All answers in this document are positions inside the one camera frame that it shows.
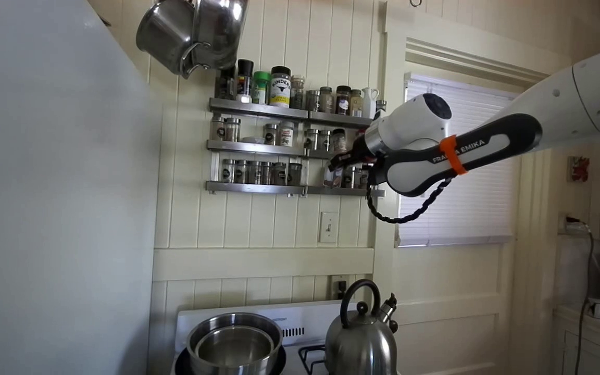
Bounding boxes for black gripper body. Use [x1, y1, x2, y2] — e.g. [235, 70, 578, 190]
[328, 141, 377, 187]

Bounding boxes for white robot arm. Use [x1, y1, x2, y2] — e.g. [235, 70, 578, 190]
[330, 55, 600, 197]

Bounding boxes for green lid spice jar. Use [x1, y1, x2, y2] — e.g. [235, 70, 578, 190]
[254, 70, 271, 105]

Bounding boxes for white window blind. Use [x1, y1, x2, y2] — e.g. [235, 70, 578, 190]
[398, 75, 519, 249]

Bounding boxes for white gas stove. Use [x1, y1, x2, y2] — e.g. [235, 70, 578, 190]
[172, 302, 340, 375]

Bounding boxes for hanging steel pots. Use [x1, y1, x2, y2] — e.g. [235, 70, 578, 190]
[136, 0, 249, 77]

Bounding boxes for white refrigerator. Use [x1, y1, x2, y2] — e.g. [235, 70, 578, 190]
[0, 0, 161, 375]

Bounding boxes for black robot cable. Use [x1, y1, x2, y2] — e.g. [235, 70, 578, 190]
[363, 176, 454, 225]

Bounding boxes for wall light switch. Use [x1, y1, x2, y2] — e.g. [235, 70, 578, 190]
[319, 210, 337, 243]

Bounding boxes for metal wall spice rack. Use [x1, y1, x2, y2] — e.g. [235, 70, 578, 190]
[204, 99, 370, 197]

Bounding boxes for steel kettle with black handle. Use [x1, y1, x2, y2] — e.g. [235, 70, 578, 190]
[325, 279, 398, 375]

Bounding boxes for steel saucepan black handle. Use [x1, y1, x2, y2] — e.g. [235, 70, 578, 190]
[187, 313, 283, 356]

